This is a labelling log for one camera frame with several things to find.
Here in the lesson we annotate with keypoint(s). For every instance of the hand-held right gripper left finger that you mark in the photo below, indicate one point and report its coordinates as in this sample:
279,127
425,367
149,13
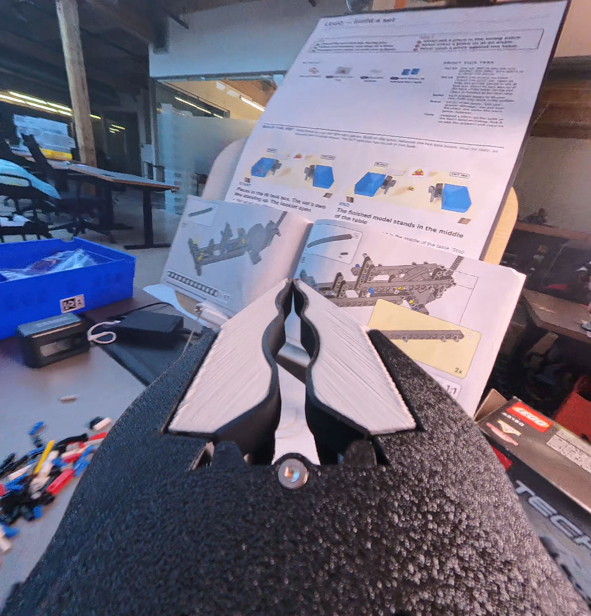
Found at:
228,385

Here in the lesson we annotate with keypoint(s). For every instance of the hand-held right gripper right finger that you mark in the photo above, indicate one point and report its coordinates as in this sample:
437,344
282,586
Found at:
353,385

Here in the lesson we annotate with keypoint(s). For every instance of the grey desk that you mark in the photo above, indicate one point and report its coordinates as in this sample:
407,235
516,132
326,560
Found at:
26,385

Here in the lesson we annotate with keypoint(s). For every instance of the black power brick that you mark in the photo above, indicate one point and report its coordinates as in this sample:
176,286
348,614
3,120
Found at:
148,327

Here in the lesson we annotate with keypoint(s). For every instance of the black flat case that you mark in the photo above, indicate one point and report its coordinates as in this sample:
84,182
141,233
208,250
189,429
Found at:
132,361

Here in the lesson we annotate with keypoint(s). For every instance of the open instruction booklet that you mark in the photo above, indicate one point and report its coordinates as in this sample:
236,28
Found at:
257,240

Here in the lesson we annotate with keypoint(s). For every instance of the black adapter box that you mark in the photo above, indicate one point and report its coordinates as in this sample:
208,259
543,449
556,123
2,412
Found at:
52,339

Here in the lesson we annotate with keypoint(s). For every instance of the toy truck set box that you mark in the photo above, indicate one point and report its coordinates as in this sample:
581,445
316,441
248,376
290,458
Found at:
541,457

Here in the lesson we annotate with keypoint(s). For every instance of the blue plastic bin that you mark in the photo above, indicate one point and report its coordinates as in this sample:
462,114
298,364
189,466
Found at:
35,308

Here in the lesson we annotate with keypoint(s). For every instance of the pile of assorted small bricks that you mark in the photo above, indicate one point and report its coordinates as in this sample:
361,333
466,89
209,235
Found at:
35,471

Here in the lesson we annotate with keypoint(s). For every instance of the wooden table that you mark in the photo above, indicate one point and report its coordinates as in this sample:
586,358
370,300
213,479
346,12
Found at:
122,178
555,313
550,231

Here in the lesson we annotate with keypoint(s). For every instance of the clear plastic bags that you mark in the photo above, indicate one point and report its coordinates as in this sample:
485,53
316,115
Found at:
50,264

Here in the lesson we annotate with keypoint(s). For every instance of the red plastic crate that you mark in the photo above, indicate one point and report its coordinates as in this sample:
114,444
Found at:
582,414

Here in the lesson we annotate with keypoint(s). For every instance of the printed instruction sheet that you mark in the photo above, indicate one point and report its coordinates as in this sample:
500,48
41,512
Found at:
396,120

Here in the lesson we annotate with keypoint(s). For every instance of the wooden post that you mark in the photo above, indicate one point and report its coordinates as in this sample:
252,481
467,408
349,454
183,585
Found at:
76,72

